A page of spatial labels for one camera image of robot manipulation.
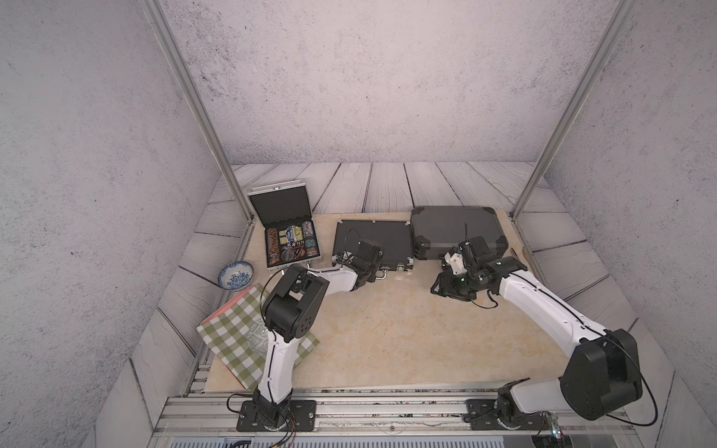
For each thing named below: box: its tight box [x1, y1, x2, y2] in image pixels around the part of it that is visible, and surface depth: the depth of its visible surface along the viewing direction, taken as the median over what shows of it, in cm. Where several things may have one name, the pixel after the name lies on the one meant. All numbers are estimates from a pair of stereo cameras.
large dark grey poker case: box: [410, 206, 505, 260], surface depth 112 cm
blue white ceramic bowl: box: [217, 260, 254, 291], surface depth 101 cm
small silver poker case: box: [247, 180, 322, 271], surface depth 110 cm
